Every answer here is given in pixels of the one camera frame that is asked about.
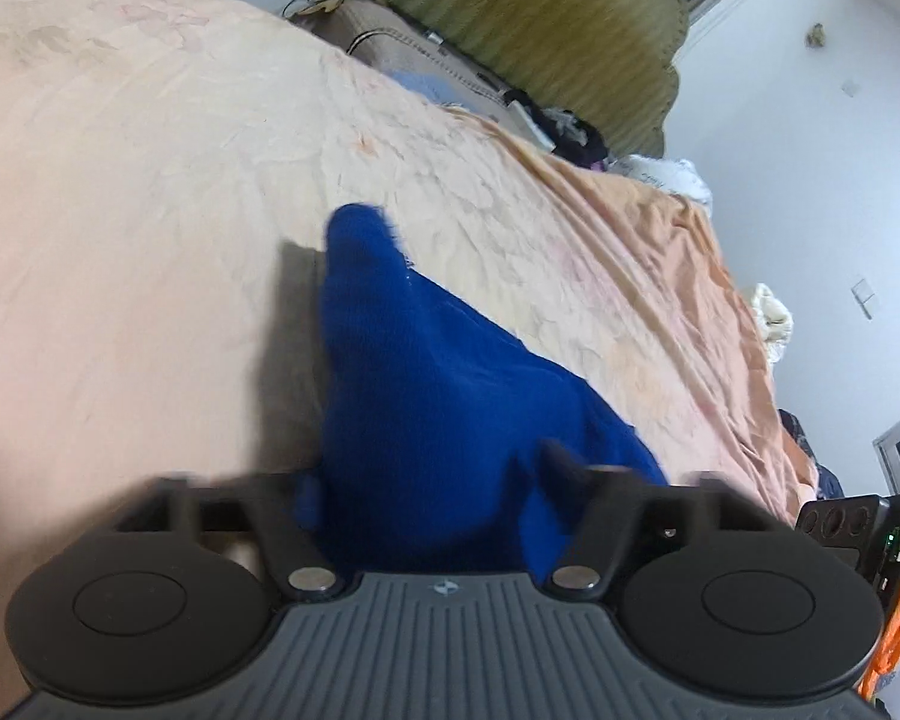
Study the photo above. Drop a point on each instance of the small wall ornament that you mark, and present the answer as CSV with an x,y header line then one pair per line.
x,y
817,35

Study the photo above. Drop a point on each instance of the dark patterned cloth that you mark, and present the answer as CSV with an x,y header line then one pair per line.
x,y
810,457

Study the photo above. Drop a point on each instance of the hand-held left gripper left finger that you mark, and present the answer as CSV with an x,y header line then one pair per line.
x,y
270,529

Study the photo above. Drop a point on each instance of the orange cloth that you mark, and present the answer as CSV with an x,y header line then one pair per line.
x,y
892,637

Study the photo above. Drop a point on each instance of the brown suitcase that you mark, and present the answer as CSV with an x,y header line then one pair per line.
x,y
412,45

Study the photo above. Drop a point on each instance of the peach floral bedsheet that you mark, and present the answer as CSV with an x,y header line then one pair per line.
x,y
157,202

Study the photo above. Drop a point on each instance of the white wall socket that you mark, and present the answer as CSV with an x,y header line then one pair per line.
x,y
853,88

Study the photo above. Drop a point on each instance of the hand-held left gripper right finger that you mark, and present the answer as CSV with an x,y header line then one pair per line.
x,y
604,510

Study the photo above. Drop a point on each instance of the light blue cloth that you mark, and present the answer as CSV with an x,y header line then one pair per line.
x,y
424,86

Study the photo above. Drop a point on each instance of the blue knit garment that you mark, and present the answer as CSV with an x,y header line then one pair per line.
x,y
420,405

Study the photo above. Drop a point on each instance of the cream crumpled cloth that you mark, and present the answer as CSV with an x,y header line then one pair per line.
x,y
772,319

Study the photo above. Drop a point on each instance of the green striped curtain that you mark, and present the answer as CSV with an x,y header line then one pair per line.
x,y
532,7

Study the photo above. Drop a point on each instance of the white wall switch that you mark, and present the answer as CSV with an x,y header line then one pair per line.
x,y
864,296

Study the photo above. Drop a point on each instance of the white crumpled cloth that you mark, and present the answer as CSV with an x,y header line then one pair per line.
x,y
667,176

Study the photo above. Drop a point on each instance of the dark clothes pile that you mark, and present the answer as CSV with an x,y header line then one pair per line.
x,y
562,127

